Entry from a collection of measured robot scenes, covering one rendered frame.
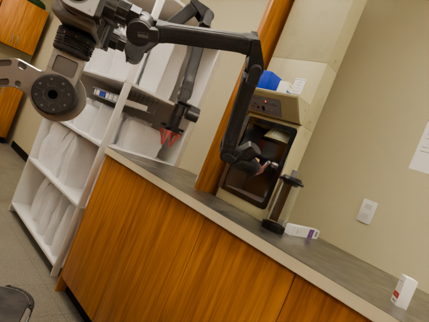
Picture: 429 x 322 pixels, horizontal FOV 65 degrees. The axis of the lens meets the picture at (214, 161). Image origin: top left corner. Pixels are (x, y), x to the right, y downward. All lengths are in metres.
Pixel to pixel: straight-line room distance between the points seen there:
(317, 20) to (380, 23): 0.49
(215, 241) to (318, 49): 0.98
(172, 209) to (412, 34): 1.49
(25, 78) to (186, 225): 0.85
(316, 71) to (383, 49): 0.54
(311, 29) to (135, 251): 1.36
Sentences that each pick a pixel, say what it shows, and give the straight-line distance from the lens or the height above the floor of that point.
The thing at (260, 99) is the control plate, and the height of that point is 1.46.
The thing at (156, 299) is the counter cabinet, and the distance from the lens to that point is 1.62.
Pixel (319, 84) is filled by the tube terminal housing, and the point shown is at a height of 1.61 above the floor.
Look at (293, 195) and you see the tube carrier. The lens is 1.43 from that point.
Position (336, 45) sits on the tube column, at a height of 1.80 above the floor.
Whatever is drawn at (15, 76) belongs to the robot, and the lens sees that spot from 1.49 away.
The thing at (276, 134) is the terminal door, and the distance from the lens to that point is 1.62.
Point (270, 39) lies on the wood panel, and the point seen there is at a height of 1.80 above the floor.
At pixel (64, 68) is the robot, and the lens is 1.38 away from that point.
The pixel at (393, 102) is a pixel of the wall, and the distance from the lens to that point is 1.95.
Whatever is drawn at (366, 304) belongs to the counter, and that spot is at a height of 0.93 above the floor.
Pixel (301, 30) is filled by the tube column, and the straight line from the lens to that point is 1.82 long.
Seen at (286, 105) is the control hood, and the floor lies 1.46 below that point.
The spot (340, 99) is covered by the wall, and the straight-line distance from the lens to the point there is 2.05.
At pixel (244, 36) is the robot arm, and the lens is 1.14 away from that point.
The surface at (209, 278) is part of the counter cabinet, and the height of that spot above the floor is 0.69.
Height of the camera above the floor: 1.17
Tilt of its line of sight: 2 degrees down
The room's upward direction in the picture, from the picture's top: 22 degrees clockwise
